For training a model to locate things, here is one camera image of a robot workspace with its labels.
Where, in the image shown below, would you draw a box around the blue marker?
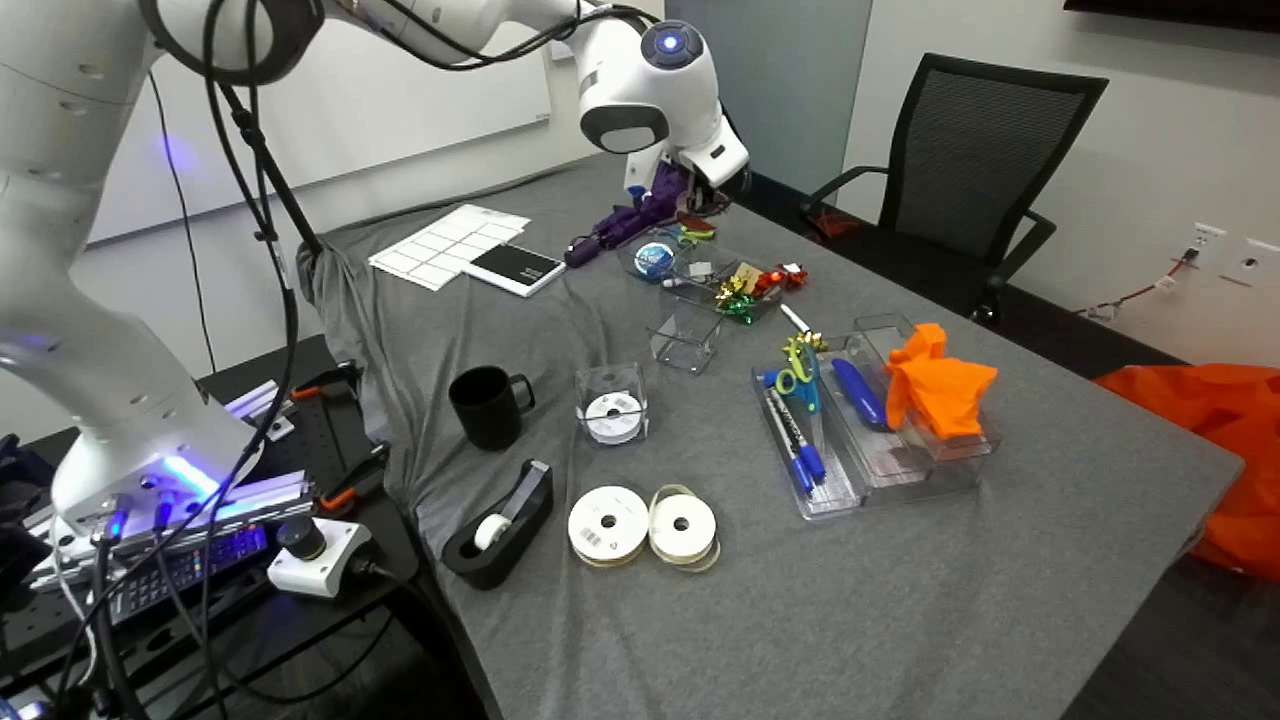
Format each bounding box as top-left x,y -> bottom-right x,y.
827,354 -> 893,430

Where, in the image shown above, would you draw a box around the grey table cloth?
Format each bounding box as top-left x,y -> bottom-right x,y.
293,150 -> 1249,720

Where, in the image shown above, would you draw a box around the white box with black knob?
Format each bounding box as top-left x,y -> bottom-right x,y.
264,514 -> 377,600

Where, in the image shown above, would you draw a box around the clear container with blue ribbon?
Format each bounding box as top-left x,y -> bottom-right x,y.
628,224 -> 726,294

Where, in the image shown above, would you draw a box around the small white ribbon spool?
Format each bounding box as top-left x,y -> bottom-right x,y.
644,481 -> 725,576

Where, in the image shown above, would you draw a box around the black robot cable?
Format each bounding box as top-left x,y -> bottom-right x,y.
137,0 -> 332,535

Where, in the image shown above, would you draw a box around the small red-white package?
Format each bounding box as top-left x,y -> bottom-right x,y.
649,311 -> 726,377

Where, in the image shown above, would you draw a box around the red gift bow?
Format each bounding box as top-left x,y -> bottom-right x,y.
756,258 -> 813,298

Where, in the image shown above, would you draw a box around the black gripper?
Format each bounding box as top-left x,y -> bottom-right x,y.
620,145 -> 709,230

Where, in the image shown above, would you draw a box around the white ribbon roll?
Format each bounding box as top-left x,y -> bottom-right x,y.
585,396 -> 649,448

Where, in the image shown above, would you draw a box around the black equipment cart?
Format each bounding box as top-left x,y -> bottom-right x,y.
0,332 -> 453,720

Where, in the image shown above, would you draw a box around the gold green gift bows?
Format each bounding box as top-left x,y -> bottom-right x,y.
713,262 -> 766,327

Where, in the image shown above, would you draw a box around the clear container with orange cloth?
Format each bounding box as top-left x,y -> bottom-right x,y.
815,311 -> 1001,492

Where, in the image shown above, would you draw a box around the colourful scissors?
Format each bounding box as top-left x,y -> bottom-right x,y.
770,354 -> 827,416

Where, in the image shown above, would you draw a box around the black mug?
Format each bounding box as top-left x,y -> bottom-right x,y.
445,362 -> 538,454

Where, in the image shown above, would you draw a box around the large white ribbon spool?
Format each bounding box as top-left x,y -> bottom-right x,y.
562,481 -> 656,572

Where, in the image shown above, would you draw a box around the blue pens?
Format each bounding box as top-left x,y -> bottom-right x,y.
763,393 -> 833,501

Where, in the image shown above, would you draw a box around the black wall television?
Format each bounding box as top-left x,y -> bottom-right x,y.
1060,0 -> 1280,34

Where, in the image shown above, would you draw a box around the white label sheet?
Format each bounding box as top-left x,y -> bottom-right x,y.
364,201 -> 531,294

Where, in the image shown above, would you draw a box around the orange plastic object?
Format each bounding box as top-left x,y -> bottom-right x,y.
880,320 -> 1001,448

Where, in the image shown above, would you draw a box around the purple folded umbrella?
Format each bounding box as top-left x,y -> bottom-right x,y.
560,196 -> 670,272

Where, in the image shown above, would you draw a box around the long clear pen container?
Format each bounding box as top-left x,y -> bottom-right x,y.
753,354 -> 867,523

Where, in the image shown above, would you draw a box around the blue ribbon roll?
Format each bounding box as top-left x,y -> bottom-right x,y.
632,235 -> 679,285

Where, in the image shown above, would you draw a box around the black tape dispenser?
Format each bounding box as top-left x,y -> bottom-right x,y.
435,454 -> 555,593

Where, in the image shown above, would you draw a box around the green blue scissors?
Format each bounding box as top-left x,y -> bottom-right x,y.
668,220 -> 720,256

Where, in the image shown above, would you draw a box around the black office chair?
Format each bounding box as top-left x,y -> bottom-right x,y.
797,53 -> 1111,332

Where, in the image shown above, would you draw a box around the orange bag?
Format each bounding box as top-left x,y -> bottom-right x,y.
1097,358 -> 1280,583

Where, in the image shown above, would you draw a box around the clear container with white ribbon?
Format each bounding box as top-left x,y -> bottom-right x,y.
570,362 -> 656,450

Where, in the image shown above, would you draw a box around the white wall outlet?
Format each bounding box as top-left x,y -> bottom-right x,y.
1192,214 -> 1280,293

